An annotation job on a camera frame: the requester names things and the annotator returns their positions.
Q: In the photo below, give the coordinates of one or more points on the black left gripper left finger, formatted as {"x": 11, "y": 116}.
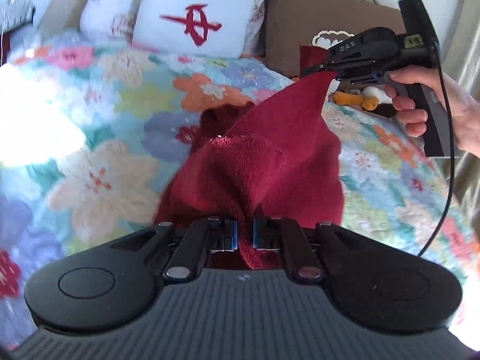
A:
{"x": 203, "y": 237}

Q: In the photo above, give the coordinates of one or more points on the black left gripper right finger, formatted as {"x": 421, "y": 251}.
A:
{"x": 285, "y": 236}

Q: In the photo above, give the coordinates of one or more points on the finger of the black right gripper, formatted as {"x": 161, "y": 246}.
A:
{"x": 321, "y": 67}

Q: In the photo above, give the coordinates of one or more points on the dark red knit cardigan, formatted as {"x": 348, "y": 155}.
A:
{"x": 278, "y": 157}

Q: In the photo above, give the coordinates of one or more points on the person's right hand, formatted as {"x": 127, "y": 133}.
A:
{"x": 464, "y": 108}

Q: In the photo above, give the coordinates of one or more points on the orange white plush toy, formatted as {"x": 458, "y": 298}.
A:
{"x": 371, "y": 99}

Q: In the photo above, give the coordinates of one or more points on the brown cushion with cloud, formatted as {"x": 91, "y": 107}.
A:
{"x": 290, "y": 24}

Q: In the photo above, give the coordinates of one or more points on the white pillow red character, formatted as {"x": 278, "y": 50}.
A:
{"x": 213, "y": 28}

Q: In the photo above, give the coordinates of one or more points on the floral quilted bedspread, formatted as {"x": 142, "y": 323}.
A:
{"x": 91, "y": 135}

